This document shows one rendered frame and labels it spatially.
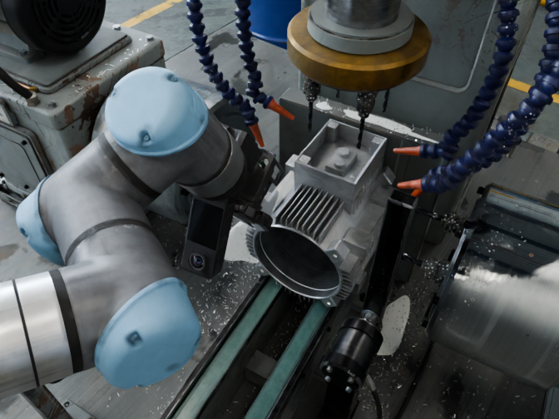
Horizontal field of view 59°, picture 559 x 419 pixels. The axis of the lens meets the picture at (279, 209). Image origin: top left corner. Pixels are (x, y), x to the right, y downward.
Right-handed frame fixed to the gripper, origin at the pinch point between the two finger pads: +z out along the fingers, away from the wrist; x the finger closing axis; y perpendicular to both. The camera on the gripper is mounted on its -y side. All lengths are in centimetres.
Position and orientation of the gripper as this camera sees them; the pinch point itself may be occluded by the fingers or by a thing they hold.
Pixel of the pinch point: (256, 226)
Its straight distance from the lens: 72.4
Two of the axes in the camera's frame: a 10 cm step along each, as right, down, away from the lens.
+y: 4.2, -8.9, 1.4
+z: 2.5, 2.7, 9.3
